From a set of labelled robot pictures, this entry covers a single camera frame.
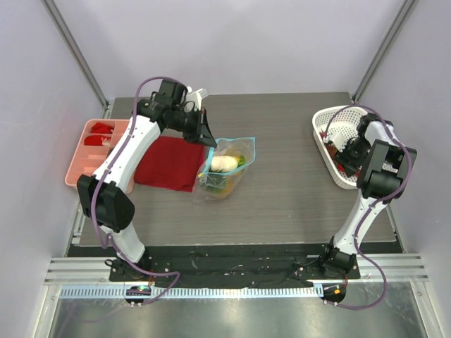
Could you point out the white slotted cable duct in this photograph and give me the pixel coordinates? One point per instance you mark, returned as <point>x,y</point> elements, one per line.
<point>128,291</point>

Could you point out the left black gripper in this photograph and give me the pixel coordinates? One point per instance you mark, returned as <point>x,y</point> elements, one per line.
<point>201,133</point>

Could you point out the white toy radish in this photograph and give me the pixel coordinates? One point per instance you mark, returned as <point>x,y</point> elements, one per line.
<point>223,164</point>

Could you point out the pink compartment tray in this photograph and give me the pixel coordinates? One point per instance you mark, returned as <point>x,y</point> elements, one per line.
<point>87,159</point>

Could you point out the red toy chili pepper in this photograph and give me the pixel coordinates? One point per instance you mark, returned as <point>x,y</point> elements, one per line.
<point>346,173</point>

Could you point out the yellow toy lemon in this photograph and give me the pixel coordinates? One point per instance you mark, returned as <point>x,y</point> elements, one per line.
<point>241,161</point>

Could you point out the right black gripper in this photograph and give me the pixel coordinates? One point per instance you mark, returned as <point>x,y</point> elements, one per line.
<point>344,157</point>

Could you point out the red folded cloth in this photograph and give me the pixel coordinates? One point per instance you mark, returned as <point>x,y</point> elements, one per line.
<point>170,163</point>

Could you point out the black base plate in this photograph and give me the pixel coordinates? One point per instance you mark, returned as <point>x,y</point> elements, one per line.
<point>260,266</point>

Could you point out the toy pineapple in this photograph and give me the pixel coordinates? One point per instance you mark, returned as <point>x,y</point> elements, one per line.
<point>219,184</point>

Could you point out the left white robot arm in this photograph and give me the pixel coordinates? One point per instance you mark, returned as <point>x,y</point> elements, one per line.
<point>102,194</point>

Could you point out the white plastic basket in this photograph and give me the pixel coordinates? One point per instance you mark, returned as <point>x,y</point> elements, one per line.
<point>344,119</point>

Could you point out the red item in tray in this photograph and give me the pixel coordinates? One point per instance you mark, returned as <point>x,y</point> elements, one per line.
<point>97,140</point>
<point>101,128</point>

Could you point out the red toy grapes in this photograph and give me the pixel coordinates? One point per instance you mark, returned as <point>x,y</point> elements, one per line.
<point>330,147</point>

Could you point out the clear zip top bag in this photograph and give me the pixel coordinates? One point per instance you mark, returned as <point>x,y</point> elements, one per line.
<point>245,146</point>

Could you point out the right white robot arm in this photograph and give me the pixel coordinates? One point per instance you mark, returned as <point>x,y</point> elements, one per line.
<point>383,177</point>

